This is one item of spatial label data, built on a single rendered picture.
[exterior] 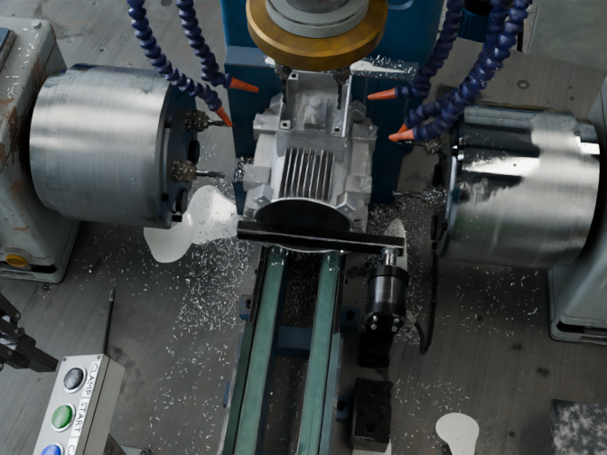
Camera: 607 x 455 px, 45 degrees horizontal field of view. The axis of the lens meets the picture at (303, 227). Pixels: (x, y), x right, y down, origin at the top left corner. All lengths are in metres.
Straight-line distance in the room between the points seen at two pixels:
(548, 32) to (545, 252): 1.96
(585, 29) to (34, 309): 2.31
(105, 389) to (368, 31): 0.56
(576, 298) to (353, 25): 0.57
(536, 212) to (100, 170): 0.62
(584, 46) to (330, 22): 2.15
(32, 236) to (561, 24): 2.27
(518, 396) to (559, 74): 0.74
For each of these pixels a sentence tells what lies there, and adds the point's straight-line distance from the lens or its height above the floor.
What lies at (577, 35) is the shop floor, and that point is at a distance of 3.02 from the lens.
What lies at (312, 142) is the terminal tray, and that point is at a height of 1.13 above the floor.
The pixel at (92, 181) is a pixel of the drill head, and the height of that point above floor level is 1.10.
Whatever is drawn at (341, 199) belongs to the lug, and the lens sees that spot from 1.07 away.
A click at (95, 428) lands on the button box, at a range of 0.99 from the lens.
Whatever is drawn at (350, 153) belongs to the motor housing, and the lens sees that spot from 1.14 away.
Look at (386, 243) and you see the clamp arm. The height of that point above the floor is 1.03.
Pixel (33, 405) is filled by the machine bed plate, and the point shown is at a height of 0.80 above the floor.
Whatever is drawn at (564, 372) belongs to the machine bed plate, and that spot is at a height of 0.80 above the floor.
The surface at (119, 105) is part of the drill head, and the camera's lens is 1.11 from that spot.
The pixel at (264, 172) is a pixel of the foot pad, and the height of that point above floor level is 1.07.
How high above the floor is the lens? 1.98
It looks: 59 degrees down
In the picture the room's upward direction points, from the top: straight up
